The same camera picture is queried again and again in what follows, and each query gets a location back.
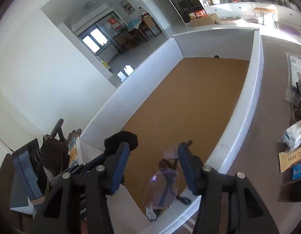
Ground large white cardboard box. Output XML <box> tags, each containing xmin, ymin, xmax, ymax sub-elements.
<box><xmin>78</xmin><ymin>27</ymin><xmax>264</xmax><ymax>233</ymax></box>

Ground clear lens eyeglasses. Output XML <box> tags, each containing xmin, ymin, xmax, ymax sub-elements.
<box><xmin>143</xmin><ymin>148</ymin><xmax>191</xmax><ymax>222</ymax></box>

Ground brown cardboard box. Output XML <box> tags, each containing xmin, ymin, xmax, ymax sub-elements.
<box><xmin>190</xmin><ymin>13</ymin><xmax>218</xmax><ymax>27</ymax></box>

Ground white tv cabinet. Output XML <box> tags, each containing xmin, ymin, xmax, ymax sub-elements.
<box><xmin>204</xmin><ymin>2</ymin><xmax>301</xmax><ymax>27</ymax></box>

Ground blue white medicine box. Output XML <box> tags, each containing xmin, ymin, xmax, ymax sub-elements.
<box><xmin>292</xmin><ymin>162</ymin><xmax>301</xmax><ymax>180</ymax></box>

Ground black knitted gloves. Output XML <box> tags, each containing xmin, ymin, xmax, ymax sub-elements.
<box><xmin>104</xmin><ymin>130</ymin><xmax>138</xmax><ymax>155</ymax></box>

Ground bagged wooden sticks bundle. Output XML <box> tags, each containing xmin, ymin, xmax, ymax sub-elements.
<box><xmin>278</xmin><ymin>120</ymin><xmax>301</xmax><ymax>152</ymax></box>

